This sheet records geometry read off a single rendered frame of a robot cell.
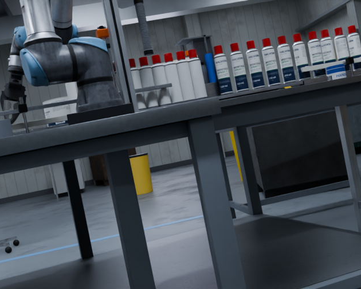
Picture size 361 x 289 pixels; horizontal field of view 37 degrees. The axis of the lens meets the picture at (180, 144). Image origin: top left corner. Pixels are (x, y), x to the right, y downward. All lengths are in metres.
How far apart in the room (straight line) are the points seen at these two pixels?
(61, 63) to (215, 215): 0.67
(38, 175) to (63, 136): 11.16
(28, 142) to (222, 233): 0.51
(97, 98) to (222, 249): 0.62
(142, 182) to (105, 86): 6.17
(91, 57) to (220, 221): 0.67
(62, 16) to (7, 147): 0.79
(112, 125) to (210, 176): 0.27
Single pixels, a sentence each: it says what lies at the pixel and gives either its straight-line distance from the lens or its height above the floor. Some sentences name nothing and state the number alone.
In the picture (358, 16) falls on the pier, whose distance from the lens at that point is 10.98.
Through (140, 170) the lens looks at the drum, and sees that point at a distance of 7.79.
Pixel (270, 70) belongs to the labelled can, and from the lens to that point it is 2.32.
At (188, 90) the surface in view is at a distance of 2.16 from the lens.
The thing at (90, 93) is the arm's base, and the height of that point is 0.93.
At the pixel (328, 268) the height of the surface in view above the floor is 0.22.
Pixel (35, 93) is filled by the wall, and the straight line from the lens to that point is 12.48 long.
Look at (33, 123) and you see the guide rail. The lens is 2.09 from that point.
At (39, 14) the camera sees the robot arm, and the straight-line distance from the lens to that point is 1.70.
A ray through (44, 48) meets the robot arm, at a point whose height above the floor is 1.09.
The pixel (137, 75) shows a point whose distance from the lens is 2.11.
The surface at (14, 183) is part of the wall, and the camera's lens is 12.49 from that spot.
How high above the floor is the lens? 0.76
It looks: 1 degrees down
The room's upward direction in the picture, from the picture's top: 11 degrees counter-clockwise
